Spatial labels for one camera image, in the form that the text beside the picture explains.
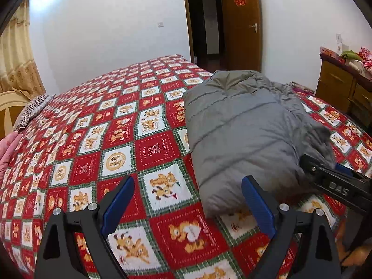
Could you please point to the clutter on dresser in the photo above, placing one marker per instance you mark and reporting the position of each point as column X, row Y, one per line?
column 359, row 61

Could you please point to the grey striped pillow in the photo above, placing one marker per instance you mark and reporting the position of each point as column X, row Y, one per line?
column 31, row 110

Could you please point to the wooden dresser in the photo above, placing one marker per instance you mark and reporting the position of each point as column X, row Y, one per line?
column 345, row 89

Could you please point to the grey puffer jacket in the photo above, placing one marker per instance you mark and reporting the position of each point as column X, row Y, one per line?
column 240, row 123

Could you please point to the red patterned bed quilt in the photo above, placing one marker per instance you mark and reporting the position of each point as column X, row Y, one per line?
column 132, row 121

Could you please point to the brown wooden door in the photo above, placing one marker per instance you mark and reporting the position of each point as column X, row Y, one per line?
column 225, row 34

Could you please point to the beige curtain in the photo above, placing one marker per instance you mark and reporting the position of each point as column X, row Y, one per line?
column 18, row 68

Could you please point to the cream round headboard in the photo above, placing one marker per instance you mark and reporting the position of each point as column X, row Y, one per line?
column 11, row 105

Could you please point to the pink folded blanket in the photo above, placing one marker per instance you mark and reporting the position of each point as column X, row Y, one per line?
column 8, row 146

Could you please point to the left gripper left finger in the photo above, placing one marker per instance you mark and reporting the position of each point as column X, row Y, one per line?
column 58, row 255

